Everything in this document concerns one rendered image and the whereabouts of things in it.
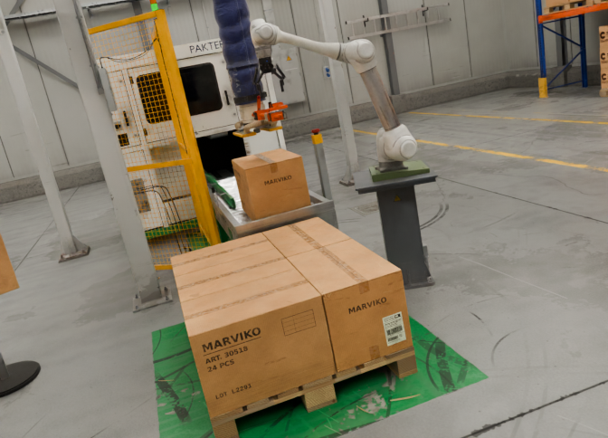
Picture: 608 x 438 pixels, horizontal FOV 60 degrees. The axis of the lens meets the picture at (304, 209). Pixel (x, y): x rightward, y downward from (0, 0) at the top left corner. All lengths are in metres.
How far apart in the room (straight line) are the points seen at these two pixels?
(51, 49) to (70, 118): 1.40
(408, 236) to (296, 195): 0.80
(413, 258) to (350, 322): 1.18
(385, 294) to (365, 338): 0.22
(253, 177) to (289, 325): 1.41
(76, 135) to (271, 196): 9.07
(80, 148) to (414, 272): 9.71
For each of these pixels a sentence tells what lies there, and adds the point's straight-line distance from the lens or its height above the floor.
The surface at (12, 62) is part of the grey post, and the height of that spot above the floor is 2.11.
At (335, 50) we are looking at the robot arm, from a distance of 3.28.
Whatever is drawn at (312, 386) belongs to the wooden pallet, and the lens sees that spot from 2.55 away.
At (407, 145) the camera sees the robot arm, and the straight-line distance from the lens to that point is 3.17.
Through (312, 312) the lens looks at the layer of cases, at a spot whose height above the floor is 0.47.
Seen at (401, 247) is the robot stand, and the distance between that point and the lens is 3.52.
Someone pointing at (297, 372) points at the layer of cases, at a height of 0.22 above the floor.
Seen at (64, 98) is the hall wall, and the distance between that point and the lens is 12.33.
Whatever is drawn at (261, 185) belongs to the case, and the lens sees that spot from 3.55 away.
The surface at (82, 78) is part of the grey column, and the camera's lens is 4.07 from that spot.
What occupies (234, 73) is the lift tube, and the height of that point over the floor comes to 1.56.
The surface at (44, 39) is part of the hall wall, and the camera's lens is 12.43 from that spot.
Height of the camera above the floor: 1.51
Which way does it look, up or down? 15 degrees down
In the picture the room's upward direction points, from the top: 11 degrees counter-clockwise
